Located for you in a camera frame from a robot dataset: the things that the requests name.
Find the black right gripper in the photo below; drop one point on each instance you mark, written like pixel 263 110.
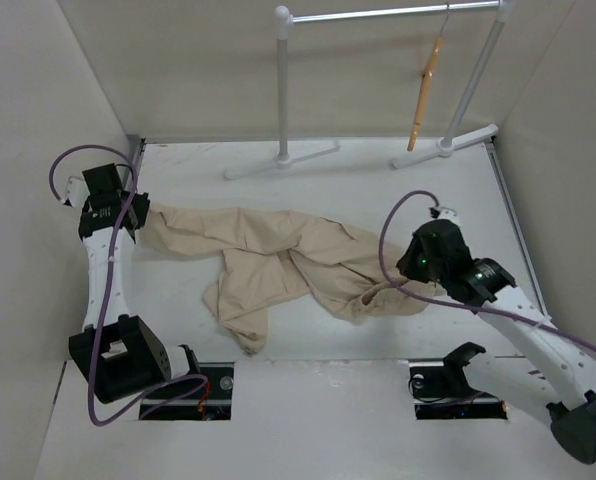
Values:
pixel 407 262

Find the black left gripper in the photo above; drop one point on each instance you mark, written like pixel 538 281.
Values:
pixel 142 205

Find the beige trousers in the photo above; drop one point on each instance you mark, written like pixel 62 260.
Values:
pixel 273 257

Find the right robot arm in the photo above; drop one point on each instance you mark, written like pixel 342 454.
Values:
pixel 562 392

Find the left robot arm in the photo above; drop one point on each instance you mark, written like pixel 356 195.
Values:
pixel 128 355

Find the wooden clothes hanger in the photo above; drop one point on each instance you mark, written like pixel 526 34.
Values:
pixel 427 76

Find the white clothes rack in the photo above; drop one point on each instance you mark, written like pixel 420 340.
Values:
pixel 445 146

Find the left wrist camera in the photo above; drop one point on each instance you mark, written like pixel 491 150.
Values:
pixel 75 194

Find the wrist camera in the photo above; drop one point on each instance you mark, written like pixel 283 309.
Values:
pixel 75 194
pixel 445 213

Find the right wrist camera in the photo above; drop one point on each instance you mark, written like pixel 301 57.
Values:
pixel 445 213

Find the left aluminium frame rail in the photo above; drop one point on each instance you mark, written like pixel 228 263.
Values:
pixel 137 145

